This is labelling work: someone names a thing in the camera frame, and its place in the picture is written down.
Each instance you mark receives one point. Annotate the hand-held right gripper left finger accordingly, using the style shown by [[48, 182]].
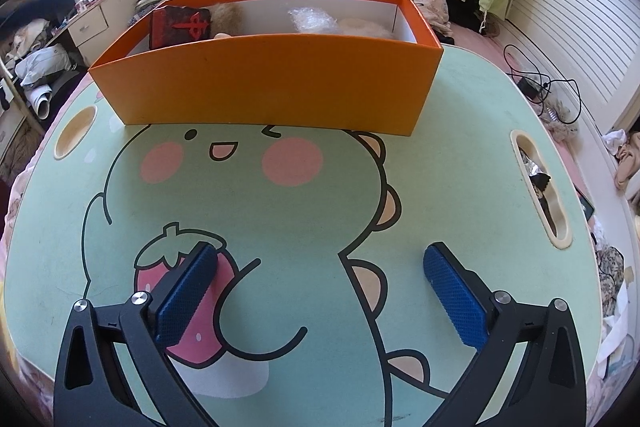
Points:
[[185, 297]]

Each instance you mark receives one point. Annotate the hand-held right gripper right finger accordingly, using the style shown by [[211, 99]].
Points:
[[452, 297]]

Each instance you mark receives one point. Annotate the orange cardboard box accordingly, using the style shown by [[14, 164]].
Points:
[[275, 82]]

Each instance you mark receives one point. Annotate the beige cartoon figurine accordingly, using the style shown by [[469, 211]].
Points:
[[223, 36]]

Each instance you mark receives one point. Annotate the dark packet with red cross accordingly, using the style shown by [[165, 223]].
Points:
[[175, 29]]

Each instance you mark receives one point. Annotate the brown fluffy scrunchie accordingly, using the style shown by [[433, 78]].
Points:
[[227, 19]]

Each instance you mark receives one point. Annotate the white fluffy scrunchie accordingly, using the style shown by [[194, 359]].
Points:
[[362, 28]]

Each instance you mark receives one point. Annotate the clear plastic bag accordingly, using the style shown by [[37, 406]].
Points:
[[310, 19]]

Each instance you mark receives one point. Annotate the green cartoon printed desktop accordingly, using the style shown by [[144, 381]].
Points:
[[310, 217]]

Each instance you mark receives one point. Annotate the silver black wrapper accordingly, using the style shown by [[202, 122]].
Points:
[[535, 172]]

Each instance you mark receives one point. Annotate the dark phone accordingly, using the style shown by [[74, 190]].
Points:
[[585, 204]]

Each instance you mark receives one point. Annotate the floral cloth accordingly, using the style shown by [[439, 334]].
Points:
[[612, 272]]

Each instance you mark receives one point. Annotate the grey fluffy toy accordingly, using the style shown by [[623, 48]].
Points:
[[560, 119]]

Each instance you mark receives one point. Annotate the beige cloth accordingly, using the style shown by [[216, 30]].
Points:
[[627, 167]]

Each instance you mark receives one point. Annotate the black power adapter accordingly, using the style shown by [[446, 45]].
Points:
[[531, 88]]

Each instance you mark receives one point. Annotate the white cloth bundle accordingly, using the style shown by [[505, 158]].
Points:
[[42, 64]]

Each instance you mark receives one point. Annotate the white dresser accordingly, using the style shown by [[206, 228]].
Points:
[[90, 24]]

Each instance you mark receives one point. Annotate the white louvered door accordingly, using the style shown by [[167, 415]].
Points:
[[575, 7]]

